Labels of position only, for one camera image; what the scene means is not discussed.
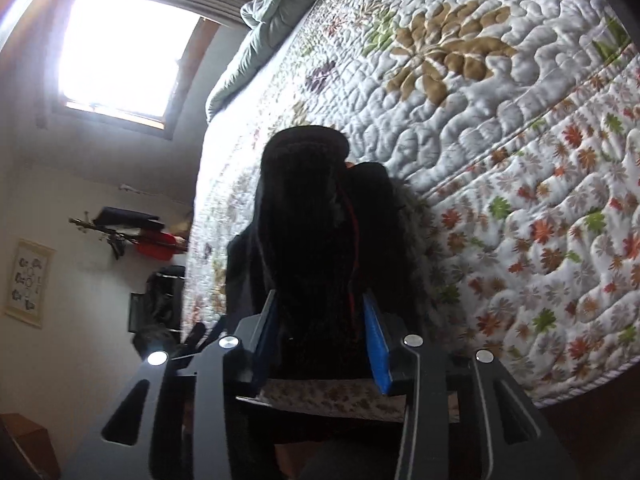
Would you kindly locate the floral quilted bedspread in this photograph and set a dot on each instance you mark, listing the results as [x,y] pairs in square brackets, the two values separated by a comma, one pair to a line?
[512,130]

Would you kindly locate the framed wall picture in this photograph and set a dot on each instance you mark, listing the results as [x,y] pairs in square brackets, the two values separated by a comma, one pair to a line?
[28,281]

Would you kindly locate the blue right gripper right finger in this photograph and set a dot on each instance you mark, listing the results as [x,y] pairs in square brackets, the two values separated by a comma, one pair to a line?
[377,346]

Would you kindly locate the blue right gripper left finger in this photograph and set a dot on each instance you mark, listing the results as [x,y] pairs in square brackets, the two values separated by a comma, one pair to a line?
[263,340]

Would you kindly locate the wooden framed window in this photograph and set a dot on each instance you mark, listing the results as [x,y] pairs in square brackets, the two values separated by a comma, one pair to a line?
[124,63]

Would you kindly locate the black metal chair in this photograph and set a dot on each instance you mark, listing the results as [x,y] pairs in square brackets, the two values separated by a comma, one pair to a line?
[156,314]

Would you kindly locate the wooden coat rack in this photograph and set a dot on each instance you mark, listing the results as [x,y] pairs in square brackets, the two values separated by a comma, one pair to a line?
[118,238]

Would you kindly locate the red bag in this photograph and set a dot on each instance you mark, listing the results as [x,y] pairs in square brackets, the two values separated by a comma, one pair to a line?
[160,245]

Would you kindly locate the grey-green duvet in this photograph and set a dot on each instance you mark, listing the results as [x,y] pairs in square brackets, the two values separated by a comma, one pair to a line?
[270,22]

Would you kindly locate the black pants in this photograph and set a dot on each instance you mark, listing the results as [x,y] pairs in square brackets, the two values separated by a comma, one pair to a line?
[323,233]

